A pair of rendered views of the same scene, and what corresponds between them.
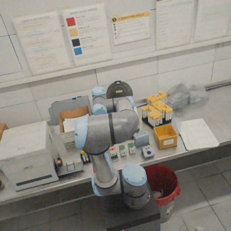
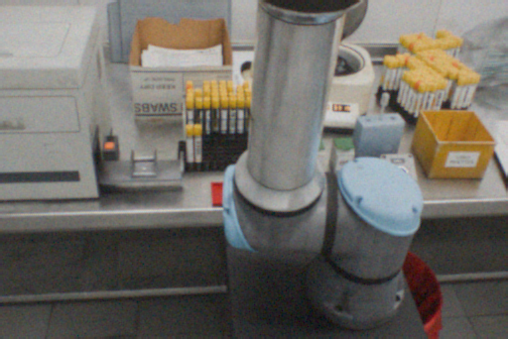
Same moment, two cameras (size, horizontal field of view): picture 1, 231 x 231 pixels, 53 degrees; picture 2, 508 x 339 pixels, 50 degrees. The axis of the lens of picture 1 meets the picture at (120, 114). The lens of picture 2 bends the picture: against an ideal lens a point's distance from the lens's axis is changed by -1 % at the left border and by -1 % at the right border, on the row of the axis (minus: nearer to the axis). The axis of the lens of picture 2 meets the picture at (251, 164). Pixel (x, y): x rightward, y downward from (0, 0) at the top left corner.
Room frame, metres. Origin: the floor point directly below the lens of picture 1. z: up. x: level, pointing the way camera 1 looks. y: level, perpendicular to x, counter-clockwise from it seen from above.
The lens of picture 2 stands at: (0.17, 0.14, 1.61)
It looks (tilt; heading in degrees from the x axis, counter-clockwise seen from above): 37 degrees down; 1
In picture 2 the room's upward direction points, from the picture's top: 4 degrees clockwise
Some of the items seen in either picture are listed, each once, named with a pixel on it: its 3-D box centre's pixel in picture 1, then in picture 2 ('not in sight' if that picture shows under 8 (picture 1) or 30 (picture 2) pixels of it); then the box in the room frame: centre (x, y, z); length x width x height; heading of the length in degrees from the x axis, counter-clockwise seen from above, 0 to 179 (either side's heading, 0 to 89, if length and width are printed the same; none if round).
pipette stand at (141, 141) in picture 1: (141, 139); (376, 138); (1.21, -0.12, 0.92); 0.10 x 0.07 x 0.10; 106
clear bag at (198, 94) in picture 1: (197, 91); not in sight; (1.70, -0.69, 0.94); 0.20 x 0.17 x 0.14; 80
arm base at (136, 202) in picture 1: (135, 191); (358, 268); (0.75, -0.02, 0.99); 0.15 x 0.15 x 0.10
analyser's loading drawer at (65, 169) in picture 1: (67, 168); (133, 168); (1.04, 0.40, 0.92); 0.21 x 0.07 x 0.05; 99
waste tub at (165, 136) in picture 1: (165, 136); (450, 144); (1.21, -0.29, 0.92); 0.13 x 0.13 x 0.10; 7
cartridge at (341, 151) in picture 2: (131, 148); (341, 156); (1.15, -0.04, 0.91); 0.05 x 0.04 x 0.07; 9
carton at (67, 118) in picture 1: (77, 125); (182, 65); (1.44, 0.36, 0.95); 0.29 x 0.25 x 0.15; 9
